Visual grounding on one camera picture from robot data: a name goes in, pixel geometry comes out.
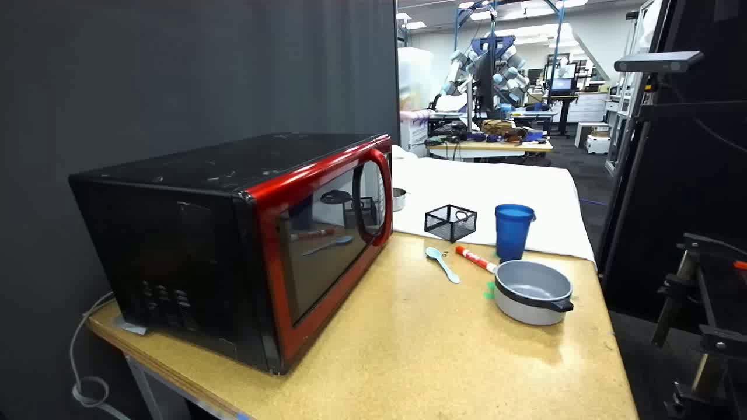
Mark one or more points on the black metal clamp stand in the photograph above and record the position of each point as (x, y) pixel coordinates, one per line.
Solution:
(712, 311)

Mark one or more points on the red and black microwave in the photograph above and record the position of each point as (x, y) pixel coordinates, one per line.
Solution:
(194, 258)

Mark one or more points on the white cloth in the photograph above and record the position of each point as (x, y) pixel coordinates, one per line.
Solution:
(482, 184)

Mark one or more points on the blue plastic cup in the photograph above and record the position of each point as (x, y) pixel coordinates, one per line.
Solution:
(512, 234)

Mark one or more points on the black camera on stand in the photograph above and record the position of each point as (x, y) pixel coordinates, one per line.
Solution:
(657, 62)

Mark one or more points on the black partition panel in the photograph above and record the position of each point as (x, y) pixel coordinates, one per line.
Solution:
(685, 179)

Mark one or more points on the blue and white background robot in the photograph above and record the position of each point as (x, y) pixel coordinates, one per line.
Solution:
(491, 48)

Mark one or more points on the red and white marker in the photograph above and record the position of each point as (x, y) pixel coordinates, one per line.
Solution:
(469, 256)

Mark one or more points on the dark grey curtain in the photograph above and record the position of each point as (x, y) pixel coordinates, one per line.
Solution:
(194, 71)

